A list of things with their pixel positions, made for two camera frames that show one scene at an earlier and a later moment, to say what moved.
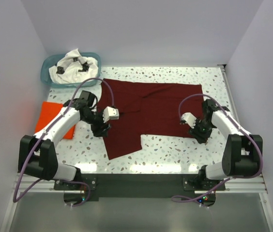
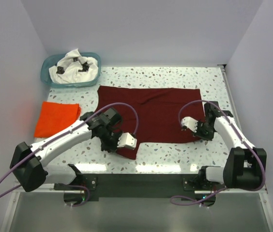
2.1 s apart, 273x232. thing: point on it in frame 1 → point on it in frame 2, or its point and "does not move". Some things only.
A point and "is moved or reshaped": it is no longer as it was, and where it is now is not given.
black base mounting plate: [90, 186] does not move
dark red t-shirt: [148, 108] is moved or reshaped
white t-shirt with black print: [73, 68] does not move
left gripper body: [100, 129] → [111, 141]
